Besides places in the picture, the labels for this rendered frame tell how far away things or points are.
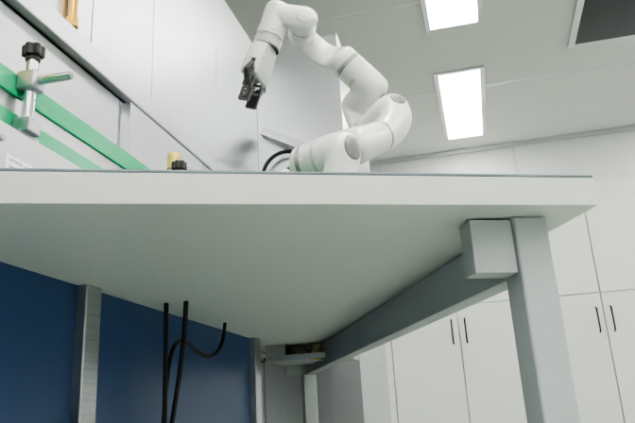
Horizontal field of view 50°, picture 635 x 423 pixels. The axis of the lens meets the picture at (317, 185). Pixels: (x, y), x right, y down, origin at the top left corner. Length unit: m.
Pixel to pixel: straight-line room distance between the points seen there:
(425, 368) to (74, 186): 4.82
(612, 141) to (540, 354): 5.58
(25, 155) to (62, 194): 0.27
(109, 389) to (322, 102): 2.05
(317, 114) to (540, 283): 2.24
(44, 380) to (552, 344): 0.62
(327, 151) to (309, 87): 1.50
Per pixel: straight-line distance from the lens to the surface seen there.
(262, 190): 0.67
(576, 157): 6.21
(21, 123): 0.95
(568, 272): 5.48
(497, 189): 0.74
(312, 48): 1.99
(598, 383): 5.40
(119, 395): 1.13
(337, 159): 1.50
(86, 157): 1.10
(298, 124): 2.94
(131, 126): 1.83
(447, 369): 5.37
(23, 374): 0.94
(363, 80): 1.86
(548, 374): 0.77
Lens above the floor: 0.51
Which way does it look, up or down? 19 degrees up
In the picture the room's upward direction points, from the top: 3 degrees counter-clockwise
